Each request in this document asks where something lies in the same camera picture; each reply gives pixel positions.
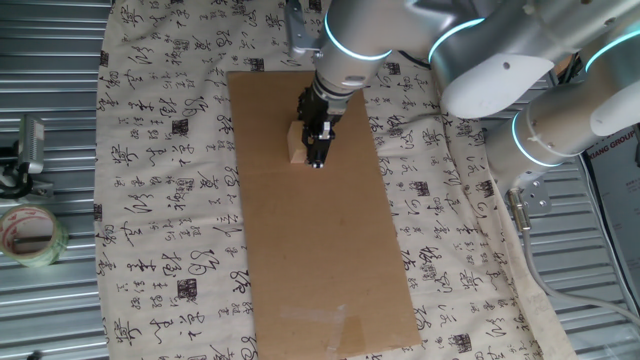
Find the printed grey poster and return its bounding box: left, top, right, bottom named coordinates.
left=582, top=124, right=640, bottom=301

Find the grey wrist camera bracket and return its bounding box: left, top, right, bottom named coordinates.
left=283, top=0, right=324, bottom=57

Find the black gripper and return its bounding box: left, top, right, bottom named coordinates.
left=297, top=85, right=351, bottom=170

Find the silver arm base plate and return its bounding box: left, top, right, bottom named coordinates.
left=505, top=172, right=554, bottom=217

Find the metal clamp device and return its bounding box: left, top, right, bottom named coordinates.
left=0, top=142, right=55, bottom=200

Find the small wooden block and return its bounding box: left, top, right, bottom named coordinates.
left=286, top=119, right=309, bottom=165

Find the calligraphy print cloth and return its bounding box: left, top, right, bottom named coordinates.
left=93, top=0, right=579, bottom=360

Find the thick black gripper cable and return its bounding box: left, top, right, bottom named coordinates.
left=397, top=49, right=432, bottom=70

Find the silver finned camera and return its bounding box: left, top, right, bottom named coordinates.
left=18, top=114, right=46, bottom=175

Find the grey arm base cable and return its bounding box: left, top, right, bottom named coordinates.
left=519, top=227, right=640, bottom=326

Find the brown wooden board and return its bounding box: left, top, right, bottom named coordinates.
left=554, top=52, right=576, bottom=76

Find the clear packing tape roll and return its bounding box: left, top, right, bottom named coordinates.
left=0, top=204, right=70, bottom=269

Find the brown cardboard sheet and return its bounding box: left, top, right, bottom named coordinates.
left=225, top=70, right=424, bottom=360

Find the metal cable connector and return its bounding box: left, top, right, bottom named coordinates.
left=505, top=188, right=533, bottom=232

